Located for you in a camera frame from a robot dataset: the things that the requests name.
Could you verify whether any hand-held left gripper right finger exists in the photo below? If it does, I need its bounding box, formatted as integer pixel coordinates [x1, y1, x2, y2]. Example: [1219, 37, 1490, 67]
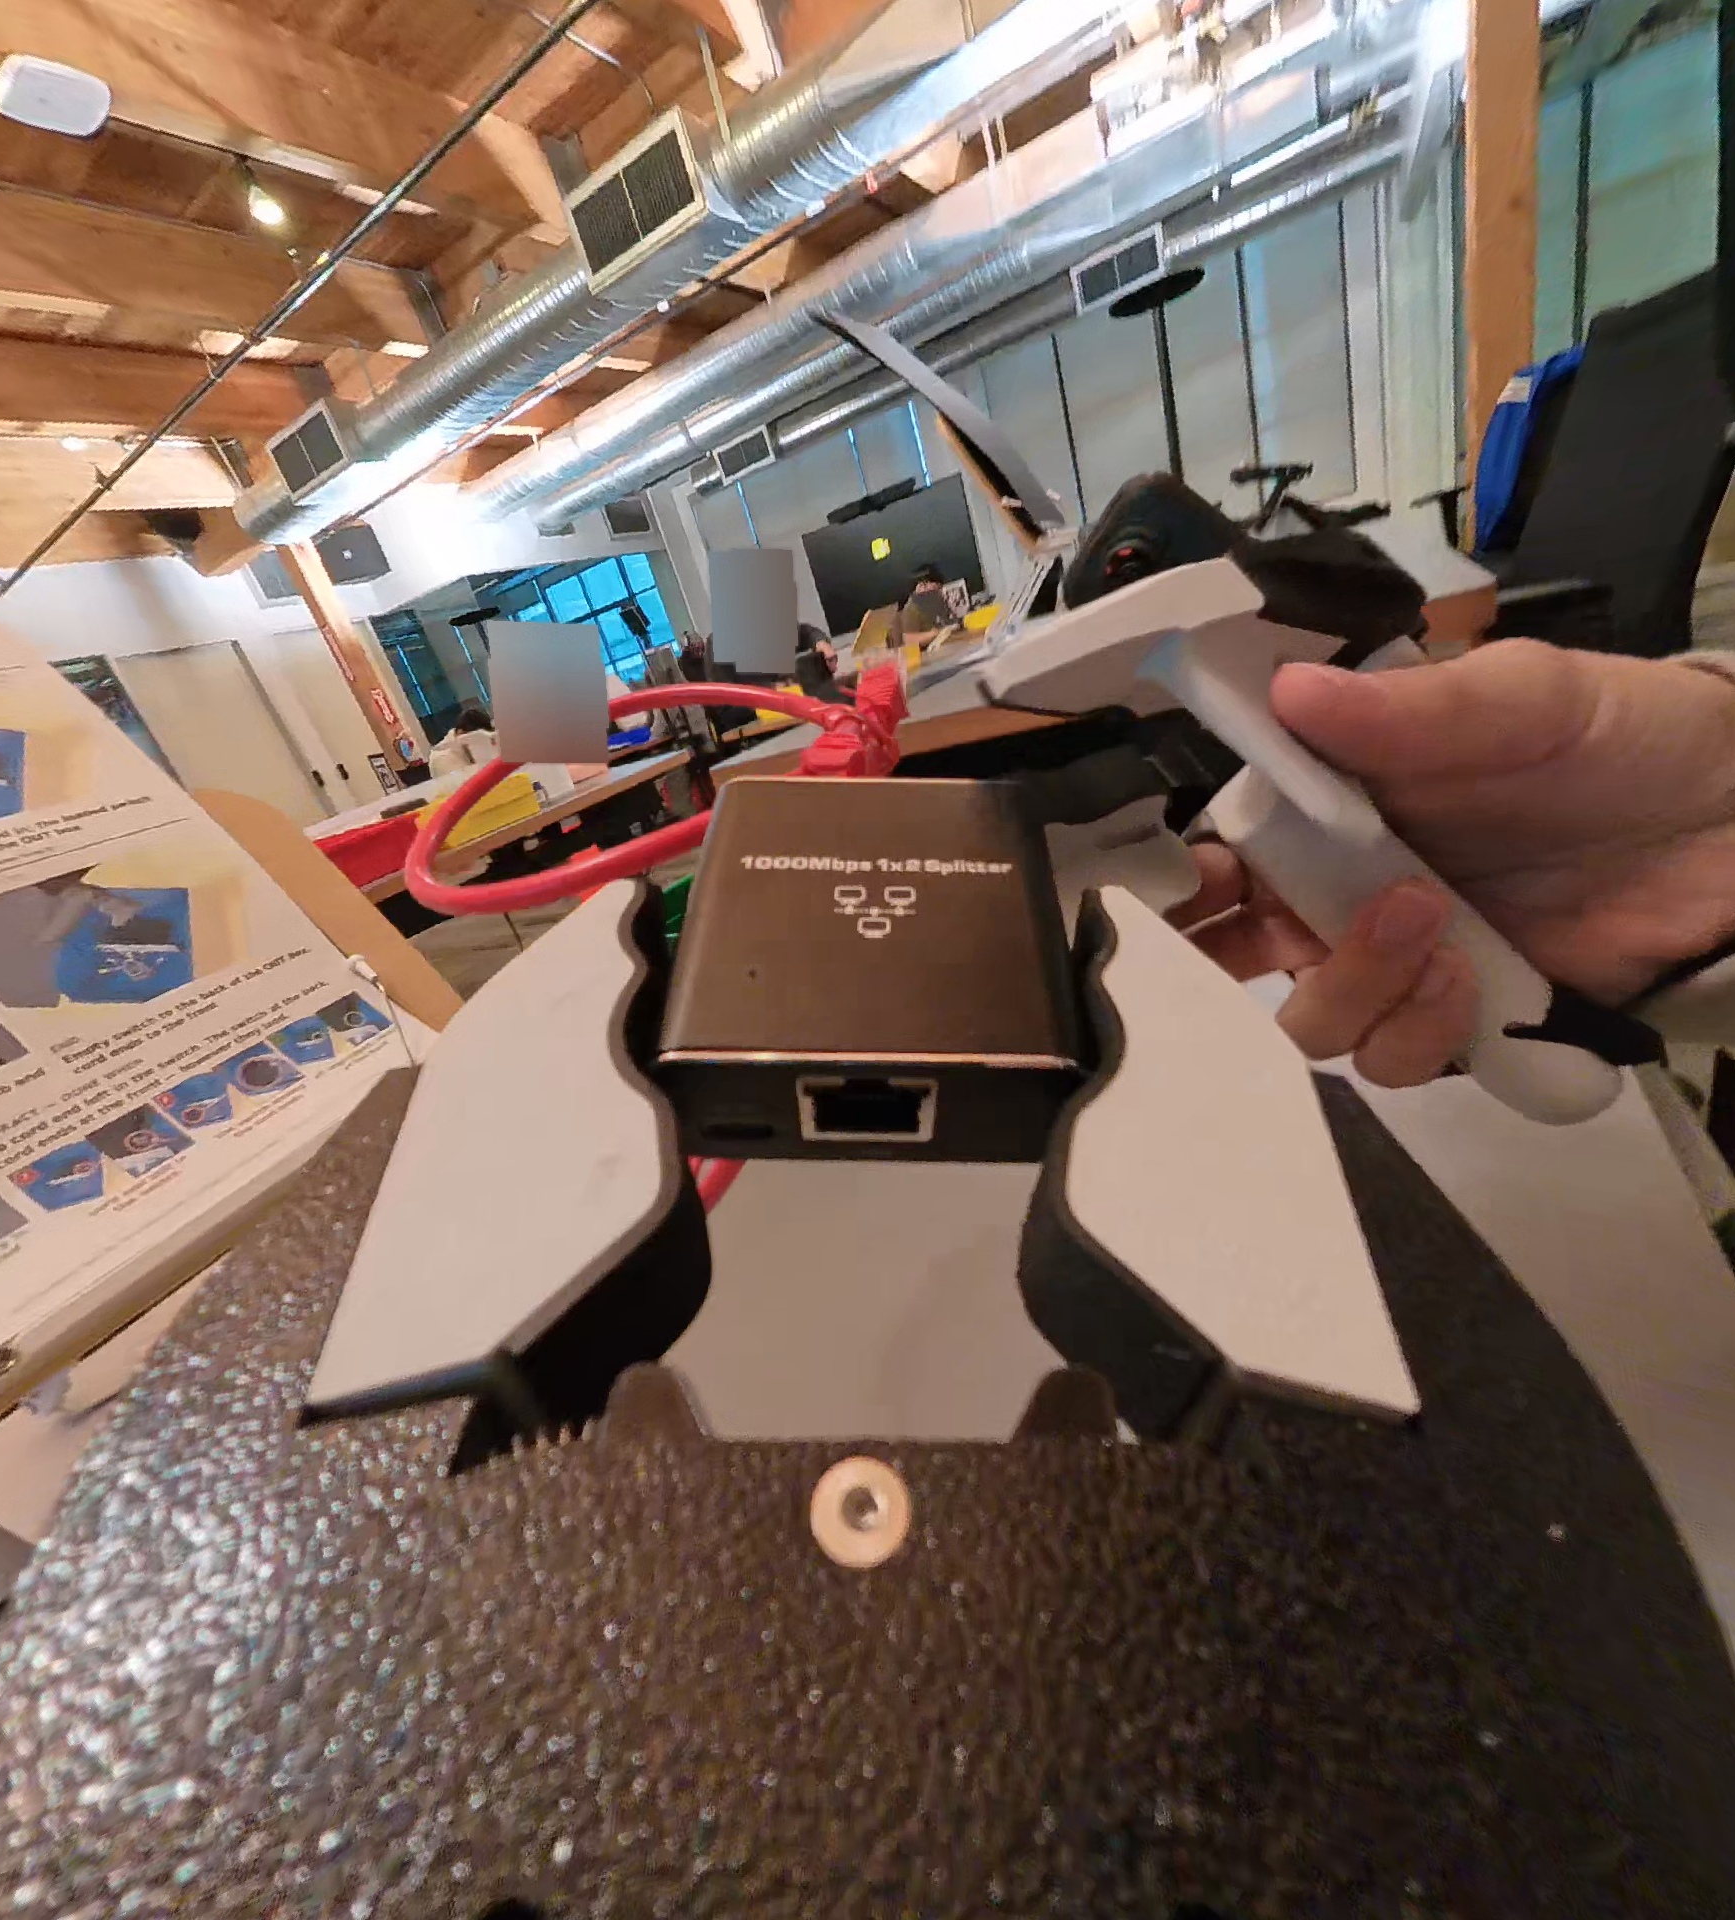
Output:
[1017, 884, 1424, 1449]

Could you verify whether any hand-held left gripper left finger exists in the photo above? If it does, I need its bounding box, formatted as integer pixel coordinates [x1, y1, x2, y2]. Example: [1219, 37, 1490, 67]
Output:
[302, 877, 719, 1471]

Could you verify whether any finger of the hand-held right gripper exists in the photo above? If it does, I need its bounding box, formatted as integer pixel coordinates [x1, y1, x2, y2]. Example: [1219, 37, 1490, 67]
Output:
[1061, 799, 1207, 915]
[974, 555, 1269, 705]

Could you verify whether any red ethernet cable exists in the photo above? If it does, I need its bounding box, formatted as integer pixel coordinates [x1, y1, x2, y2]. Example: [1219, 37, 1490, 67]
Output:
[403, 656, 912, 1216]

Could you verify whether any black ethernet splitter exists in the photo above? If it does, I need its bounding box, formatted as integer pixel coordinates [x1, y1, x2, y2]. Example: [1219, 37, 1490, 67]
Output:
[654, 777, 1089, 1163]

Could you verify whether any person's right hand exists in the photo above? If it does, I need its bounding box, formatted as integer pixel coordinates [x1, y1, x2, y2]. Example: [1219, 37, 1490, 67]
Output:
[1166, 637, 1735, 1091]

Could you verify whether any black computer monitor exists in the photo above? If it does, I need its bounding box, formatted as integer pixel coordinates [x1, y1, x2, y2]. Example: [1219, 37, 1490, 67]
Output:
[804, 476, 989, 631]

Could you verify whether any black bag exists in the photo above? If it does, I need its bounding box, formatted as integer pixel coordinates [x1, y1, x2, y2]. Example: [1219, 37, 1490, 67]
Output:
[1487, 273, 1735, 662]

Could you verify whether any red plastic bin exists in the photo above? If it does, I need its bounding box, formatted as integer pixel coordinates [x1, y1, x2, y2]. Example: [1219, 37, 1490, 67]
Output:
[315, 811, 436, 891]

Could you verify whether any instruction sheet on wooden stand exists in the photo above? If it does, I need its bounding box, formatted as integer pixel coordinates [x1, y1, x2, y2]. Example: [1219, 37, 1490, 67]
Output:
[0, 787, 466, 1477]

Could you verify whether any small yellow storage crate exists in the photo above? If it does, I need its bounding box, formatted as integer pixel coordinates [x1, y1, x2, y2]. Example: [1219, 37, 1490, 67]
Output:
[417, 765, 543, 827]

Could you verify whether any printed instruction sheet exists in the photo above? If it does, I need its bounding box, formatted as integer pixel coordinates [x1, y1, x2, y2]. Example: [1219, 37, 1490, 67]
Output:
[0, 546, 412, 1404]

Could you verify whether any grey metal stand base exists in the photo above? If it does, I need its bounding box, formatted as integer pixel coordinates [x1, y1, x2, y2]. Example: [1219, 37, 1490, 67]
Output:
[0, 1336, 180, 1550]

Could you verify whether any white ceiling access point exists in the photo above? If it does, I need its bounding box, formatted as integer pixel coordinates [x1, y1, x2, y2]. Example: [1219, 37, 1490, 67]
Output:
[0, 51, 113, 140]

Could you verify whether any silver ventilation duct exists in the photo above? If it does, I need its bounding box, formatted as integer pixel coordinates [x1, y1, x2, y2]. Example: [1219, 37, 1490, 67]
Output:
[232, 0, 1424, 546]

